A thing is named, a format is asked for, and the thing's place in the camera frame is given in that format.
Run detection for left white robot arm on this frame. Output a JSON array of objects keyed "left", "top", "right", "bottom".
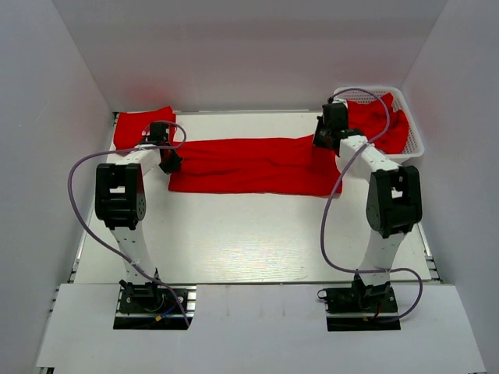
[{"left": 94, "top": 121, "right": 182, "bottom": 284}]

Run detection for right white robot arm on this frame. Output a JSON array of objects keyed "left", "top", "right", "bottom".
[{"left": 313, "top": 100, "right": 423, "bottom": 311}]

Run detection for folded red t shirt stack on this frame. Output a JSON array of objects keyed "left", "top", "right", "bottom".
[{"left": 113, "top": 106, "right": 176, "bottom": 150}]

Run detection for red t shirts in basket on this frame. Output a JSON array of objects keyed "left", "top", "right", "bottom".
[{"left": 347, "top": 93, "right": 409, "bottom": 154}]

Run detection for white plastic basket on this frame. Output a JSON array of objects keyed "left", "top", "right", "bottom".
[{"left": 334, "top": 86, "right": 424, "bottom": 163}]

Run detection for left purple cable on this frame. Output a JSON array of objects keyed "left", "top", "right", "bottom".
[{"left": 68, "top": 122, "right": 192, "bottom": 328}]

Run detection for purple cable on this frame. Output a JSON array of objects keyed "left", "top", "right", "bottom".
[
  {"left": 320, "top": 87, "right": 425, "bottom": 324},
  {"left": 68, "top": 122, "right": 192, "bottom": 328}
]

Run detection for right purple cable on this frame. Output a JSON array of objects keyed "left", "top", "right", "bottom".
[{"left": 320, "top": 87, "right": 425, "bottom": 324}]

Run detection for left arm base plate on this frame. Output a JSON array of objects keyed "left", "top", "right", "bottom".
[{"left": 113, "top": 280, "right": 196, "bottom": 330}]

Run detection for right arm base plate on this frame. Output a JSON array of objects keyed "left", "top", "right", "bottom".
[{"left": 317, "top": 277, "right": 401, "bottom": 332}]

